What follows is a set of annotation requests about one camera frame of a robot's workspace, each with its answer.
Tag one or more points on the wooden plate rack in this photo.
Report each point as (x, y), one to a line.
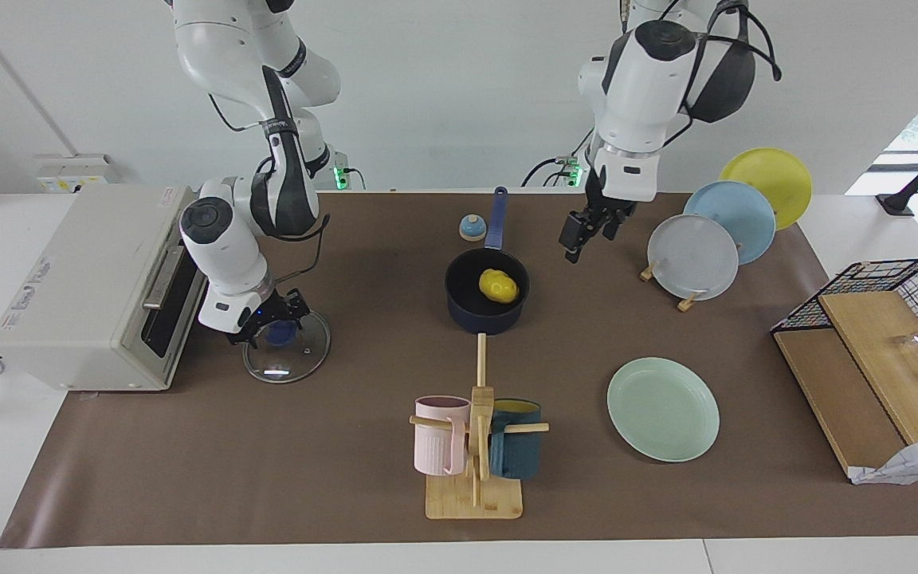
(690, 303)

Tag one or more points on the pink mug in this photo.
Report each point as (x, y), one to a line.
(435, 446)

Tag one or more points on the light blue plate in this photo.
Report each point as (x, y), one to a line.
(739, 207)

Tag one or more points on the glass lid purple knob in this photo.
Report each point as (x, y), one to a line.
(292, 368)

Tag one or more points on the yellow plate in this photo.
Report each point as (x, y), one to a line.
(779, 171)

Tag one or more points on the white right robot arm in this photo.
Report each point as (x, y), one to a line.
(220, 239)

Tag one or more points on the wooden mug tree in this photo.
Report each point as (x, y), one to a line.
(467, 502)

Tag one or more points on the brown table mat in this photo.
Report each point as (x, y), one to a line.
(268, 462)

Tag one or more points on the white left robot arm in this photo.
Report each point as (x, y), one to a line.
(642, 96)

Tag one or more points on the grey plate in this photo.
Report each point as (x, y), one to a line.
(694, 257)

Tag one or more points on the pale green plate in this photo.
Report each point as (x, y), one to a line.
(662, 410)

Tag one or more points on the beige toaster oven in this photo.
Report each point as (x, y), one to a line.
(76, 295)

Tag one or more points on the yellow potato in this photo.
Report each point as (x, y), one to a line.
(499, 285)

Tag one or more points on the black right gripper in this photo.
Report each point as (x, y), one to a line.
(272, 309)

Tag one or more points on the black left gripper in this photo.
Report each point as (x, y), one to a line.
(609, 206)

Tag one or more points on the white wall socket box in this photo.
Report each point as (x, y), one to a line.
(68, 179)

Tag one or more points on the dark teal mug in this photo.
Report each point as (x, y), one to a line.
(515, 454)

